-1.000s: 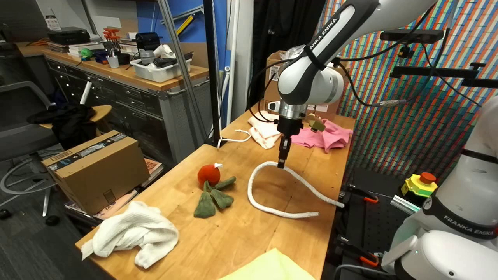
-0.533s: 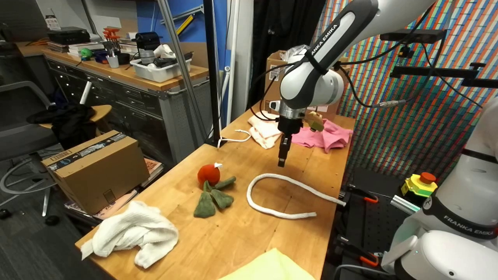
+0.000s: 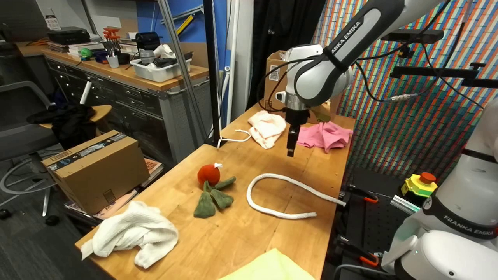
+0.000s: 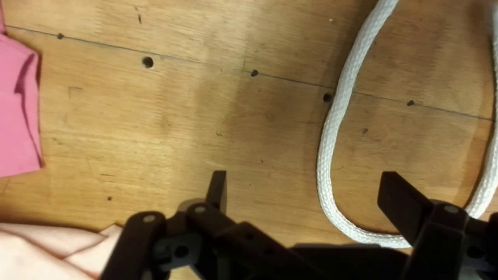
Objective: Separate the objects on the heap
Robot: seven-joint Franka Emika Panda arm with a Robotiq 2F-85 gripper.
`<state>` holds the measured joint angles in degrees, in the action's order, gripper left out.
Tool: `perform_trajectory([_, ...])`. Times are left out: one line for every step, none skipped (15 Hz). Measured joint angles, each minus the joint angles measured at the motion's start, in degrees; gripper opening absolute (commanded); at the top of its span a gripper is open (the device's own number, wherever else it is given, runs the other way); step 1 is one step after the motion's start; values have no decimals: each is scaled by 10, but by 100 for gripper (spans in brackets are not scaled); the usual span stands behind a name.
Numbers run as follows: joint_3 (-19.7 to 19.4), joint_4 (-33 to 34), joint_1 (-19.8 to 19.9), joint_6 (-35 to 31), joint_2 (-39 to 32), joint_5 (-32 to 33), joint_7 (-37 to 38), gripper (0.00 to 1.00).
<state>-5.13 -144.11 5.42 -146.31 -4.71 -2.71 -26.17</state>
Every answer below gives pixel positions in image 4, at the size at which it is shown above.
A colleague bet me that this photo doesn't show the magenta cloth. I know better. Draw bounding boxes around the magenta cloth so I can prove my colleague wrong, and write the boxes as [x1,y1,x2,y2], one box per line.
[0,14,47,181]

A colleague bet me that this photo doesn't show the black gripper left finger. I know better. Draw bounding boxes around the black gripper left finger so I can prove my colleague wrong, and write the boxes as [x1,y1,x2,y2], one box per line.
[100,170,345,280]

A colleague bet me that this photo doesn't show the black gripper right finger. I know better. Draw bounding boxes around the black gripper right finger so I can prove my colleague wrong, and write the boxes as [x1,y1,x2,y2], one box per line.
[376,170,498,280]

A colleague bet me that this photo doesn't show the light pink towel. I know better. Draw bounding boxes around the light pink towel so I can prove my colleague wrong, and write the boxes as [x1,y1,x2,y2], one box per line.
[0,220,127,280]

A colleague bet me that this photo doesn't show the white rope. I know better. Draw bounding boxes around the white rope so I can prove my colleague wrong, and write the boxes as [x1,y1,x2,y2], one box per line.
[316,0,498,252]

